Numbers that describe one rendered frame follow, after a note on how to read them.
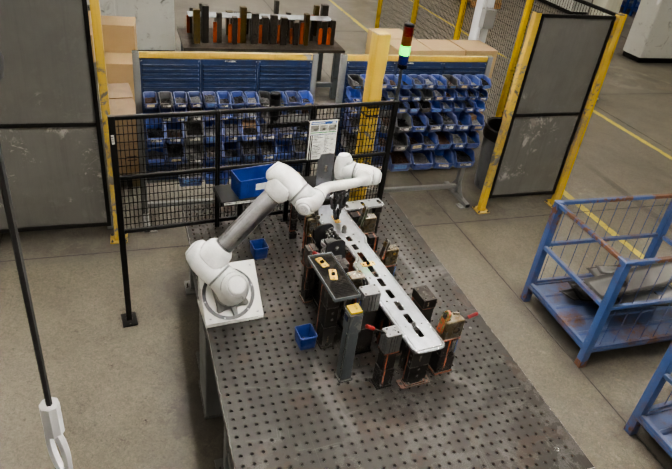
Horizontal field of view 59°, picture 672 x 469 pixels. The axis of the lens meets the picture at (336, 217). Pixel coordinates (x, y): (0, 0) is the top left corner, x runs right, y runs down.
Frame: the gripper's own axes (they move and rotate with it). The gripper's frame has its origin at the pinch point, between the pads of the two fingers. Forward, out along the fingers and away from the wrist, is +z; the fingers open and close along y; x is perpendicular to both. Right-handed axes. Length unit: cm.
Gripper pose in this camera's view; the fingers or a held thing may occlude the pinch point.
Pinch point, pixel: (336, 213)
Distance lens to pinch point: 374.0
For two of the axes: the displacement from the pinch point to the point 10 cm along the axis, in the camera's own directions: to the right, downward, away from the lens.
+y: 9.1, -1.2, 3.9
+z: -1.1, 8.4, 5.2
